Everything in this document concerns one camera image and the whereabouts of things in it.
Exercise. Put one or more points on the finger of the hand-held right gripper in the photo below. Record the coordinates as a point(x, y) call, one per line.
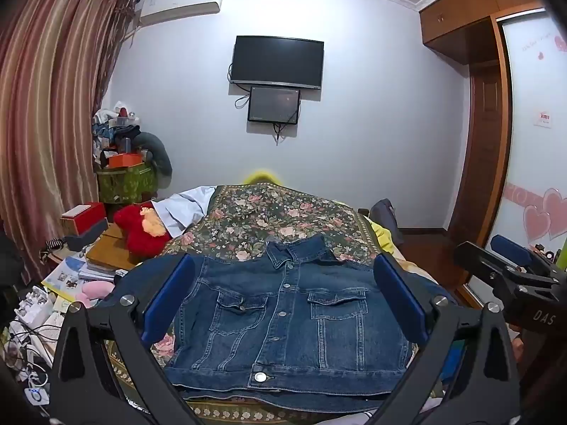
point(511, 248)
point(476, 256)

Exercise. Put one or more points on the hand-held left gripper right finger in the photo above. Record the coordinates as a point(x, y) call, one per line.
point(398, 294)

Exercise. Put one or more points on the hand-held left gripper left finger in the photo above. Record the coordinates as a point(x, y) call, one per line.
point(170, 292)

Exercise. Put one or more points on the blue denim jacket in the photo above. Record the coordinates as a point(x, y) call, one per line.
point(283, 327)

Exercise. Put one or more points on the yellow bed sheet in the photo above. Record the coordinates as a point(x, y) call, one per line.
point(383, 237)

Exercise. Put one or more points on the red plush toy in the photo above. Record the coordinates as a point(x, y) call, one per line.
point(137, 230)

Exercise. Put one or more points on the brown wooden board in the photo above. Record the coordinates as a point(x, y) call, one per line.
point(108, 250)

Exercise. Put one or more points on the pink soft toy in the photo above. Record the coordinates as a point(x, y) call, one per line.
point(95, 292)

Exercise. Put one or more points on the dark grey cloth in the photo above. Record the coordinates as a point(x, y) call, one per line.
point(384, 210)

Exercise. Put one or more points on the pale blue pillow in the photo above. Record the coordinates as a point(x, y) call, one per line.
point(186, 208)

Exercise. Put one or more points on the dark grey box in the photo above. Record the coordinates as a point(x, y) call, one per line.
point(86, 238)

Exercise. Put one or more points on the white heart-print sliding door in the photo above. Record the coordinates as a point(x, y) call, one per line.
point(538, 150)

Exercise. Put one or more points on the stack of books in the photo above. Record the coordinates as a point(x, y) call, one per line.
point(71, 274)

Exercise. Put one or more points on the red box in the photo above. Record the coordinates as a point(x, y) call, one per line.
point(84, 217)

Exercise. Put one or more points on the green patterned box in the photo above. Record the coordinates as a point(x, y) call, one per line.
point(126, 183)

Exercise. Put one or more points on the floral green blanket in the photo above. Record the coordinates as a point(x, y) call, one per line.
point(265, 217)

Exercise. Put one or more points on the grey cushion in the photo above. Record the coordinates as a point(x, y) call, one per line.
point(157, 155)

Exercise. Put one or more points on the orange box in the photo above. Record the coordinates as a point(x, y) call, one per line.
point(125, 160)

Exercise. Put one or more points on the yellow plush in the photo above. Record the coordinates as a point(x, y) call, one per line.
point(261, 177)

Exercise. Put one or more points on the pile of clutter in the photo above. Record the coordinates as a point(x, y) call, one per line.
point(115, 128)

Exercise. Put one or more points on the striped brown curtain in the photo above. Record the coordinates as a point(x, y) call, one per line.
point(44, 119)

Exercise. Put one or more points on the wooden overhead cabinet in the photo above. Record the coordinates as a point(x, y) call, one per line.
point(469, 6)

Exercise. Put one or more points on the white air conditioner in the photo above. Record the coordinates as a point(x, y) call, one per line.
point(181, 2)

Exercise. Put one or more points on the small black wall monitor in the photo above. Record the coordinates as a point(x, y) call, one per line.
point(273, 104)

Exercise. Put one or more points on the black wall television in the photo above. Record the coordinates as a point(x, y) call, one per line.
point(277, 62)

